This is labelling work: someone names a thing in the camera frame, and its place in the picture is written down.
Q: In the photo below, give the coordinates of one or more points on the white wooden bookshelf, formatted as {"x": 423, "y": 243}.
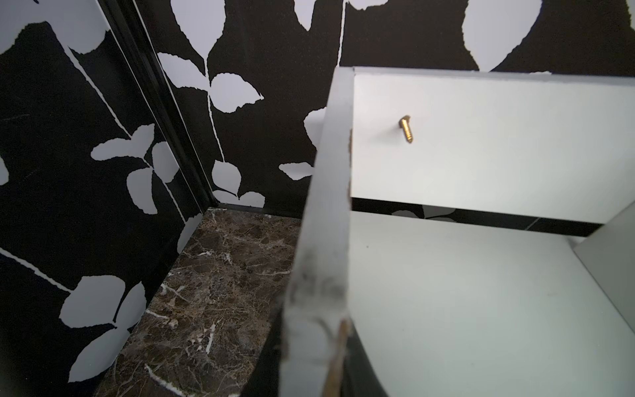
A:
{"x": 492, "y": 256}

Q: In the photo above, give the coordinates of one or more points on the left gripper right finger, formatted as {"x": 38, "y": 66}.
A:
{"x": 359, "y": 378}

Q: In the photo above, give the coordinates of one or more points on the brass screw in shelf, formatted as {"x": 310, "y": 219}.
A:
{"x": 407, "y": 131}

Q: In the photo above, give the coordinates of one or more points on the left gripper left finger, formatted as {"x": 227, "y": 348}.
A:
{"x": 264, "y": 380}

